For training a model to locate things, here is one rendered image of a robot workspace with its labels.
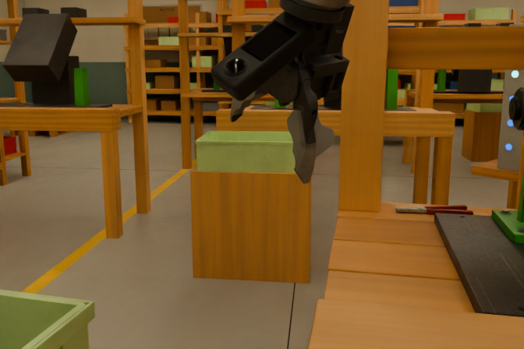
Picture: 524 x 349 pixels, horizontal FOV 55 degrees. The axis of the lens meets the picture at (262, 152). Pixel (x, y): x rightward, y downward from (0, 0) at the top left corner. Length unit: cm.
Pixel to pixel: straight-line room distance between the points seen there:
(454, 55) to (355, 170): 33
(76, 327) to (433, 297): 47
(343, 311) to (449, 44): 70
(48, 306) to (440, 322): 43
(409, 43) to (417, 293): 60
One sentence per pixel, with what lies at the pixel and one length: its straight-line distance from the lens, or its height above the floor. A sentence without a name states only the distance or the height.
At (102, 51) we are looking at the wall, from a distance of 1162.
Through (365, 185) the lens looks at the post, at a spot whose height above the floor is 94.
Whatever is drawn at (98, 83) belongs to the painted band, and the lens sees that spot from 1167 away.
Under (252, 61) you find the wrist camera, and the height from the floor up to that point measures 120.
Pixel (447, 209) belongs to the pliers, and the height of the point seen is 89.
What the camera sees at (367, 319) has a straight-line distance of 63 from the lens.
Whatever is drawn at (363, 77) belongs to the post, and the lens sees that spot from 107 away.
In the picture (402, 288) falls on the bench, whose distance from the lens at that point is 77.
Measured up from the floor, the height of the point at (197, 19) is 208.
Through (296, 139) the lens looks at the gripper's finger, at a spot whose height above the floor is 111.
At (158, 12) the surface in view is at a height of 229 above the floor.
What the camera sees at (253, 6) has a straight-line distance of 768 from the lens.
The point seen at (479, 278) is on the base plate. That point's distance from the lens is 78.
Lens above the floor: 120
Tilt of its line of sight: 10 degrees down
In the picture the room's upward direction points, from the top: straight up
